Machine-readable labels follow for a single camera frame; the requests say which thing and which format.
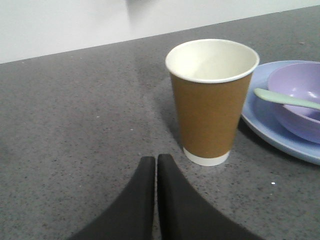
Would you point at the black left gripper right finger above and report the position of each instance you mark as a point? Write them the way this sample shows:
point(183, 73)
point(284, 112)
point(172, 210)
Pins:
point(185, 215)

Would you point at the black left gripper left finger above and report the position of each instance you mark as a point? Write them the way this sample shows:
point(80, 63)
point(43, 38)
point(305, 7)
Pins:
point(130, 216)

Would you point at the brown paper cup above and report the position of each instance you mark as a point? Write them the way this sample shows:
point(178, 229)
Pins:
point(210, 80)

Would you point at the pale green plastic spoon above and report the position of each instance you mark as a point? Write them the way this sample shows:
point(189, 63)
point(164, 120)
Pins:
point(283, 99)

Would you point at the light blue plate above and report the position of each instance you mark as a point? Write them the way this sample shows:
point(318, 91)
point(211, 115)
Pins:
point(258, 115)

